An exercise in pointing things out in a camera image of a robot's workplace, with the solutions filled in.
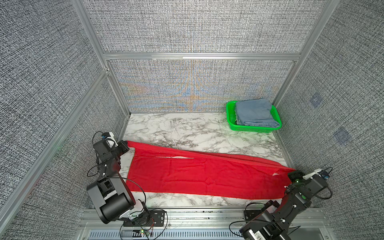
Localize aluminium front rail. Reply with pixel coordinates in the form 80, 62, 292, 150
78, 206, 328, 230

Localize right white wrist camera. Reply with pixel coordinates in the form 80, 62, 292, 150
303, 169, 330, 180

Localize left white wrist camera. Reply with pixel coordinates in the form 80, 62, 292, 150
102, 132, 118, 148

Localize red long pants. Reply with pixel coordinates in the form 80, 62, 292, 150
127, 141, 294, 200

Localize white slotted cable duct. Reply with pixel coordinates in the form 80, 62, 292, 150
85, 229, 243, 240

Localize folded grey-blue cloth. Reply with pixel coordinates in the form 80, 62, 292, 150
235, 99, 280, 128

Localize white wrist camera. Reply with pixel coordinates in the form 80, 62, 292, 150
102, 132, 118, 148
303, 169, 330, 180

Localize aluminium cage frame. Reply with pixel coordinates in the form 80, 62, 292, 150
1, 1, 338, 234

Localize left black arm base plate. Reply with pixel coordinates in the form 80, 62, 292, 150
123, 209, 167, 227

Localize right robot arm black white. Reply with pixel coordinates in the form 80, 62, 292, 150
240, 168, 333, 240

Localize green plastic basket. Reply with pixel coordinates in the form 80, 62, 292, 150
226, 101, 283, 133

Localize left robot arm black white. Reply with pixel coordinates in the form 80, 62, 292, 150
87, 136, 148, 226

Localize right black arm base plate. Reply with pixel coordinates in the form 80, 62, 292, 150
243, 209, 266, 222

